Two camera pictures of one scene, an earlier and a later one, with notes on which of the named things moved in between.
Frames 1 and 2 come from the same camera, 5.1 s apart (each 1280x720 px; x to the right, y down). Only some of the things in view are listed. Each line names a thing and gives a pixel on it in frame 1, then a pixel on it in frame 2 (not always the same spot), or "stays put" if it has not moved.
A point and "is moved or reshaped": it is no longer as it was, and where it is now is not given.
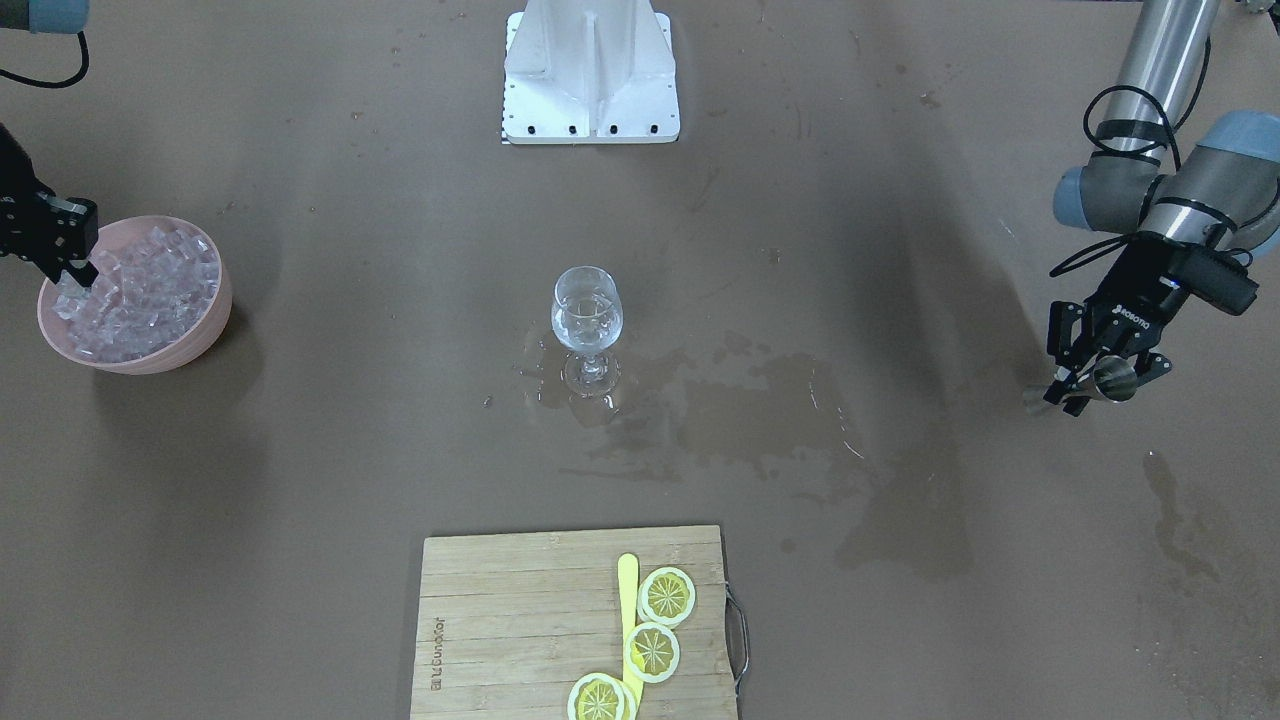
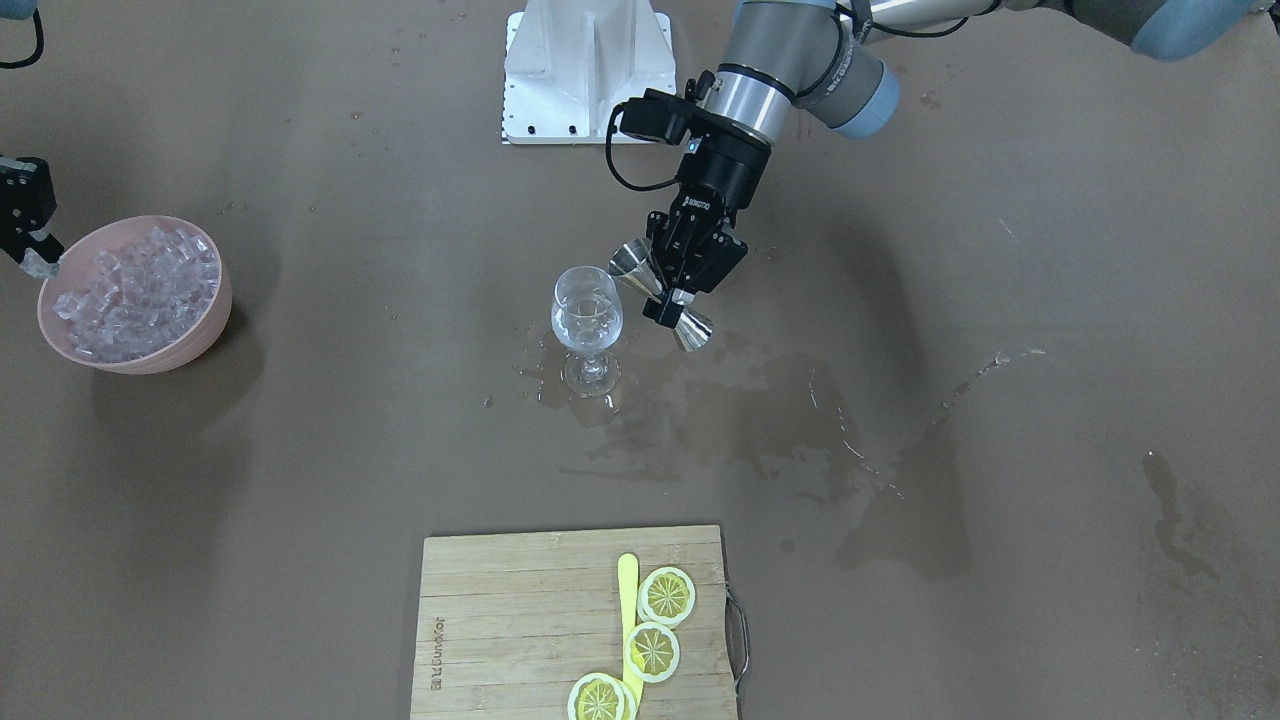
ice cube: (69, 286) is moved or reshaped
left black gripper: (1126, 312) -> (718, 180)
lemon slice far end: (597, 696) stays put
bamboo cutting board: (508, 624) stays put
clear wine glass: (587, 315) stays put
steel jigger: (1113, 379) -> (632, 261)
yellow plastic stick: (628, 573) stays put
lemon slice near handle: (666, 596) stays put
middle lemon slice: (651, 652) stays put
